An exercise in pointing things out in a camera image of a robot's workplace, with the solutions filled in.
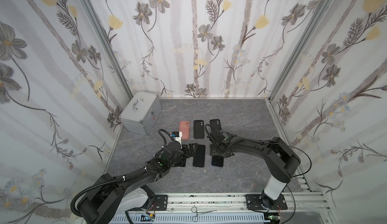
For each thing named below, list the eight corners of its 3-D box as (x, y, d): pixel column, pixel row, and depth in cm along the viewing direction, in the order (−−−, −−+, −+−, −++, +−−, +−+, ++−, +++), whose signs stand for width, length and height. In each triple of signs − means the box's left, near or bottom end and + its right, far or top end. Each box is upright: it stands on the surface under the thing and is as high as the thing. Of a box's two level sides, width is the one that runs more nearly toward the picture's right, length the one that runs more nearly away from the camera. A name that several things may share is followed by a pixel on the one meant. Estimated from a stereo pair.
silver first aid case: (127, 131, 103) (117, 117, 90) (144, 105, 118) (138, 90, 106) (148, 137, 100) (141, 123, 88) (163, 109, 116) (159, 94, 103)
